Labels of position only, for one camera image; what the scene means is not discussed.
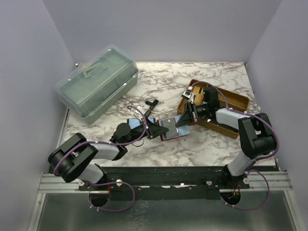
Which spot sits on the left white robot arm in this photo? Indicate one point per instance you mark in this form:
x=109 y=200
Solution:
x=72 y=159

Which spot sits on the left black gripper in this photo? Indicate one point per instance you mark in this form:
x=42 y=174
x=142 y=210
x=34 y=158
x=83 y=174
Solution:
x=153 y=131

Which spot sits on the black pen tool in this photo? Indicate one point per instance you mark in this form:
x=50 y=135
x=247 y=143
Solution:
x=224 y=126

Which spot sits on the aluminium extrusion rail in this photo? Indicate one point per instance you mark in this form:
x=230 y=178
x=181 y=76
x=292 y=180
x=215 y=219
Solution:
x=163 y=179

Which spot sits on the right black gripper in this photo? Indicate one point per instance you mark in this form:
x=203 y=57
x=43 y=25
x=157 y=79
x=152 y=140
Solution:
x=190 y=115

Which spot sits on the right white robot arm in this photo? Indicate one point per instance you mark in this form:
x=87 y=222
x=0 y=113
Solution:
x=257 y=137

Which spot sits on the green plastic storage box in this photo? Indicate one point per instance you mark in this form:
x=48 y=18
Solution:
x=96 y=85

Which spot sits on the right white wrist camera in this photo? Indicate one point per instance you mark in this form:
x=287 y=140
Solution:
x=188 y=95

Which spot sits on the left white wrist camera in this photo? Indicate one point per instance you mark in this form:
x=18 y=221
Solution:
x=136 y=112

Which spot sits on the red leather card holder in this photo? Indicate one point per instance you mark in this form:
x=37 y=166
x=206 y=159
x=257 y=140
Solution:
x=173 y=132

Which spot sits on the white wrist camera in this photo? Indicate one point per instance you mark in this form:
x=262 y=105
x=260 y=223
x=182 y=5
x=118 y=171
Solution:
x=136 y=112
x=188 y=95

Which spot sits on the black leather card holder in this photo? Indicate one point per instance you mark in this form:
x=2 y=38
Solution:
x=133 y=122

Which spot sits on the black T-shaped tool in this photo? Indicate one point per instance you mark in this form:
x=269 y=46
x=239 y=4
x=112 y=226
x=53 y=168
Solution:
x=151 y=105

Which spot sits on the woven bamboo organizer tray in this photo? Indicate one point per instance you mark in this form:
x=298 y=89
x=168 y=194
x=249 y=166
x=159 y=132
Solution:
x=225 y=105

